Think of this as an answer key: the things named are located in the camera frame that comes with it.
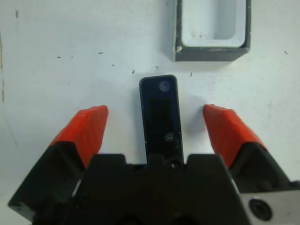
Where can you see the grey phone box tray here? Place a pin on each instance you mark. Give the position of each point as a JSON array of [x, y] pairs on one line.
[[211, 54]]

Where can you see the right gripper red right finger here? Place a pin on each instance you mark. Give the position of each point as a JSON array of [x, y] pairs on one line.
[[229, 131]]

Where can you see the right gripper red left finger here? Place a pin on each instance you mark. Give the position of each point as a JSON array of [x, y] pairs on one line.
[[79, 131]]

